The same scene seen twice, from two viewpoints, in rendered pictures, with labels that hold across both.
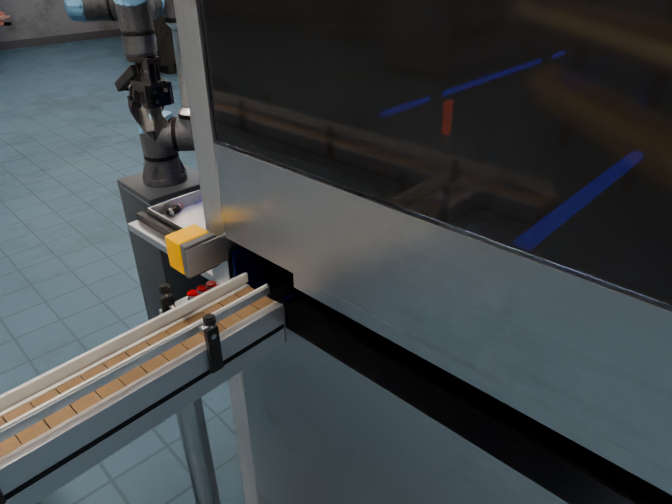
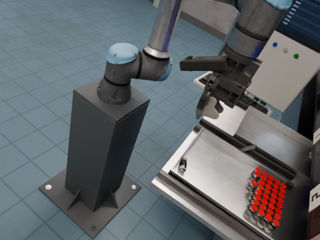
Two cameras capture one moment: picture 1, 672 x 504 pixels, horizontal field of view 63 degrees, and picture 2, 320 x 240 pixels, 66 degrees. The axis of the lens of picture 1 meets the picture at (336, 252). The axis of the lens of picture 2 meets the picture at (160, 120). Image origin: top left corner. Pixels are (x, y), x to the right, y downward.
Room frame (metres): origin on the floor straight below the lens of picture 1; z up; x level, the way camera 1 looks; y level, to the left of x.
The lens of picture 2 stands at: (0.90, 0.79, 1.48)
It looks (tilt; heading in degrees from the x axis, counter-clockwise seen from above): 39 degrees down; 333
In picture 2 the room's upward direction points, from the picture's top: 22 degrees clockwise
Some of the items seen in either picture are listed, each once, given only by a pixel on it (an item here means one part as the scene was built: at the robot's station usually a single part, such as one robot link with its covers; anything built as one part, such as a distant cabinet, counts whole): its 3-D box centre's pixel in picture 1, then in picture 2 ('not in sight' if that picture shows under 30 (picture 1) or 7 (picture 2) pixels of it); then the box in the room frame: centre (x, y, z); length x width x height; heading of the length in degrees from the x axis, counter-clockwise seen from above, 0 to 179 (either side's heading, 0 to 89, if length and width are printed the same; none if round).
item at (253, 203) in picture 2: not in sight; (256, 193); (1.21, 0.22, 0.91); 0.18 x 0.02 x 0.05; 136
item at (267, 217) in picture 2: not in sight; (269, 202); (1.18, 0.19, 0.91); 0.18 x 0.02 x 0.05; 136
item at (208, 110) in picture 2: (149, 125); (208, 111); (1.32, 0.46, 1.13); 0.06 x 0.03 x 0.09; 46
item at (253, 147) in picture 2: not in sight; (235, 141); (1.43, 0.20, 0.91); 0.14 x 0.03 x 0.06; 47
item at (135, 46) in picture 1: (141, 44); (246, 42); (1.34, 0.45, 1.32); 0.08 x 0.08 x 0.05
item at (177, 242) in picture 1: (191, 250); not in sight; (0.93, 0.29, 1.00); 0.08 x 0.07 x 0.07; 47
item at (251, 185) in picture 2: not in sight; (250, 186); (1.24, 0.23, 0.91); 0.02 x 0.02 x 0.05
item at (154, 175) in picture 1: (163, 165); (115, 85); (1.80, 0.60, 0.84); 0.15 x 0.15 x 0.10
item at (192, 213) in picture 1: (227, 217); (230, 178); (1.27, 0.28, 0.90); 0.34 x 0.26 x 0.04; 46
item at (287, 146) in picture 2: not in sight; (277, 142); (1.44, -0.03, 0.90); 0.34 x 0.26 x 0.04; 47
